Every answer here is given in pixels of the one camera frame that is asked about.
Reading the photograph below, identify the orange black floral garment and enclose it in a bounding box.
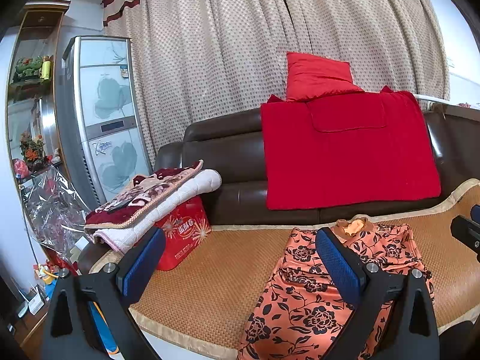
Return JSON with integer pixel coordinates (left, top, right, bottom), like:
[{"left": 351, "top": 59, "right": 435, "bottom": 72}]
[{"left": 237, "top": 219, "right": 434, "bottom": 359}]

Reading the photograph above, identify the white quilted folded blanket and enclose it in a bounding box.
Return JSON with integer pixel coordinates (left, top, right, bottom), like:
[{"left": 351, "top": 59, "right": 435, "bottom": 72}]
[{"left": 93, "top": 169, "right": 222, "bottom": 254}]

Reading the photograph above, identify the clear plastic wrapped bundle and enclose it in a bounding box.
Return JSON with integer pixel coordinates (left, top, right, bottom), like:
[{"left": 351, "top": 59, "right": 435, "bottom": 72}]
[{"left": 20, "top": 166, "right": 89, "bottom": 258}]

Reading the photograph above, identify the woven bamboo seat mat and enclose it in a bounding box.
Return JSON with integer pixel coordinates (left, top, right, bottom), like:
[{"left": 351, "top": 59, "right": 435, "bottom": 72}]
[{"left": 131, "top": 179, "right": 479, "bottom": 359}]

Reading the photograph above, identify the red gift box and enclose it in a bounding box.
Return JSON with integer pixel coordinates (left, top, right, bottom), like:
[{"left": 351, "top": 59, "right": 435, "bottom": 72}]
[{"left": 155, "top": 196, "right": 212, "bottom": 272}]

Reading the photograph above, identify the maroon floral folded blanket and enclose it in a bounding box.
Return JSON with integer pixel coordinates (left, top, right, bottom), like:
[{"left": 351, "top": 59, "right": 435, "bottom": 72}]
[{"left": 84, "top": 159, "right": 203, "bottom": 231}]

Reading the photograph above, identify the red blanket on sofa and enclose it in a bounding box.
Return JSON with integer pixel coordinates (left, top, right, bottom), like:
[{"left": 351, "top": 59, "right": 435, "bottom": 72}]
[{"left": 260, "top": 88, "right": 441, "bottom": 210}]

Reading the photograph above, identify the wooden display cabinet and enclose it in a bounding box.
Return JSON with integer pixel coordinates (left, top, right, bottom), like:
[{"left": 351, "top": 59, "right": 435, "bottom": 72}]
[{"left": 7, "top": 0, "right": 72, "bottom": 179}]

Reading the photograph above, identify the artificial flower arrangement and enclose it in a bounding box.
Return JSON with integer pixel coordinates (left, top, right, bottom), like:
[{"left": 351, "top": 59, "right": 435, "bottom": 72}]
[{"left": 19, "top": 131, "right": 48, "bottom": 172}]

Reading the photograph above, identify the white floral standing air conditioner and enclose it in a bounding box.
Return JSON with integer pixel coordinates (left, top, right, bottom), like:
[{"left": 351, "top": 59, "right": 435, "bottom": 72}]
[{"left": 56, "top": 36, "right": 151, "bottom": 209}]

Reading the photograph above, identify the dark brown leather sofa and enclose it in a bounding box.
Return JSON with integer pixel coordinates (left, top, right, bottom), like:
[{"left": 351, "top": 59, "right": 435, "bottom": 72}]
[{"left": 154, "top": 103, "right": 479, "bottom": 225}]

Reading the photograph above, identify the yellow bottle on shelf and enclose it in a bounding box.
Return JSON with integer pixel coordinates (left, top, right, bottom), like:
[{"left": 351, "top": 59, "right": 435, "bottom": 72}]
[{"left": 40, "top": 55, "right": 52, "bottom": 80}]

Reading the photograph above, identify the green jade ornament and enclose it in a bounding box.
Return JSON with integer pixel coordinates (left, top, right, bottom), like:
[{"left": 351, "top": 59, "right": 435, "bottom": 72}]
[{"left": 13, "top": 56, "right": 43, "bottom": 82}]

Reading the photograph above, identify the red satin pillow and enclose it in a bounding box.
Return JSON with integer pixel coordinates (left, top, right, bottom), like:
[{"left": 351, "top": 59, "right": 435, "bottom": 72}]
[{"left": 286, "top": 52, "right": 363, "bottom": 102}]

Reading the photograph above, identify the beige dotted curtain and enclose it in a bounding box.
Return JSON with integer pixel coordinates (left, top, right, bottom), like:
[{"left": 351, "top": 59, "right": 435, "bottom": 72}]
[{"left": 102, "top": 0, "right": 449, "bottom": 159}]

